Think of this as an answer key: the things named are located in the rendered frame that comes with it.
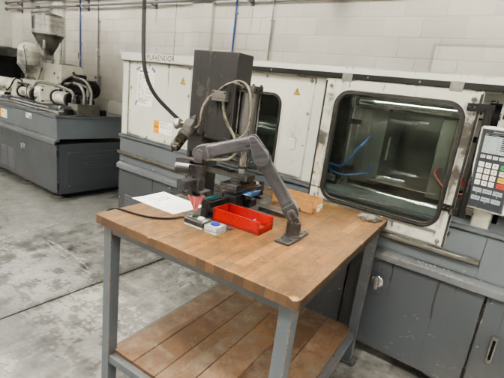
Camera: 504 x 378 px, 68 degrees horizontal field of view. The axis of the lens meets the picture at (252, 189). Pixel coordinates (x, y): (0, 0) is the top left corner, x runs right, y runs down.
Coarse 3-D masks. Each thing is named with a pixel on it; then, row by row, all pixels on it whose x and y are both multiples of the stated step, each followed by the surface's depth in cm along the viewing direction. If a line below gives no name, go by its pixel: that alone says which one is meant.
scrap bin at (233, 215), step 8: (216, 208) 168; (224, 208) 176; (232, 208) 178; (240, 208) 175; (248, 208) 173; (216, 216) 169; (224, 216) 166; (232, 216) 164; (240, 216) 162; (248, 216) 173; (256, 216) 171; (264, 216) 169; (232, 224) 164; (240, 224) 162; (248, 224) 160; (256, 224) 158; (264, 224) 169; (272, 224) 167; (256, 232) 158; (264, 232) 162
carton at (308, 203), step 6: (294, 192) 213; (300, 192) 211; (276, 198) 207; (294, 198) 201; (300, 198) 199; (306, 198) 210; (312, 198) 208; (318, 198) 206; (300, 204) 199; (306, 204) 197; (312, 204) 196; (318, 204) 206; (300, 210) 200; (306, 210) 198; (312, 210) 196; (318, 210) 203
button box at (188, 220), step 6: (108, 210) 172; (126, 210) 167; (144, 216) 163; (150, 216) 163; (180, 216) 166; (186, 216) 162; (186, 222) 161; (192, 222) 159; (198, 222) 157; (204, 222) 158; (198, 228) 158
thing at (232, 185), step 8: (240, 152) 186; (240, 160) 187; (208, 168) 195; (216, 168) 200; (224, 168) 199; (240, 168) 187; (232, 176) 188; (240, 176) 185; (248, 176) 185; (224, 184) 183; (232, 184) 182; (240, 184) 183; (248, 184) 188; (232, 192) 181
